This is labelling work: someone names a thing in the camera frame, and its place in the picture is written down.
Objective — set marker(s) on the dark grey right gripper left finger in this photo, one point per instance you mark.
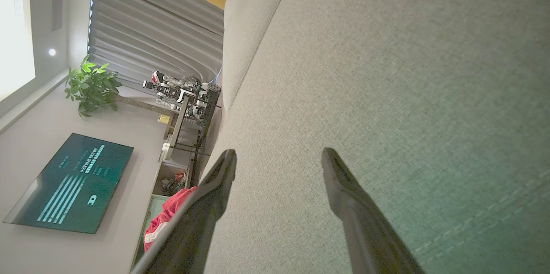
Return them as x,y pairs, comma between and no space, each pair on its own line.
193,231

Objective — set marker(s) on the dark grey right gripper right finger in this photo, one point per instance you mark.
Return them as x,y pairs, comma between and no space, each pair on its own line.
365,231

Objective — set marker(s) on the red and white t-shirt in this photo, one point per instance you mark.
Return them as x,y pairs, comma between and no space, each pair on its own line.
165,218

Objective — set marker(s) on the dark clutter pile in cabinet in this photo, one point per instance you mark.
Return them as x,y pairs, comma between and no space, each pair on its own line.
174,184

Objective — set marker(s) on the long low tv cabinet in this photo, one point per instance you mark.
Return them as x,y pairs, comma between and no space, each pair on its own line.
167,171

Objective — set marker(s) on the round grey coffee table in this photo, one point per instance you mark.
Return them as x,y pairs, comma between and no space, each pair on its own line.
178,123

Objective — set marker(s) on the white black wheeled robot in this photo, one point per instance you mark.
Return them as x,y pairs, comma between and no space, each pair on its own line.
172,89

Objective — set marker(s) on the grey fabric sofa chaise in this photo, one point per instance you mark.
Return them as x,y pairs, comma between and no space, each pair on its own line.
386,72

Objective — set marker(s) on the green potted tree plant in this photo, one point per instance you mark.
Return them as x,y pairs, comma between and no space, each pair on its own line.
90,85

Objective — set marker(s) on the grey pleated curtain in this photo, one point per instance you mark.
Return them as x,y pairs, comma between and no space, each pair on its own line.
150,16

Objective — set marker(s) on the long grey sofa seat cushion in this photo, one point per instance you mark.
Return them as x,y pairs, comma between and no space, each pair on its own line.
253,16

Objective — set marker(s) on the wall mounted flat television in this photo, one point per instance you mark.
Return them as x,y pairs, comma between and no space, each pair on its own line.
73,184

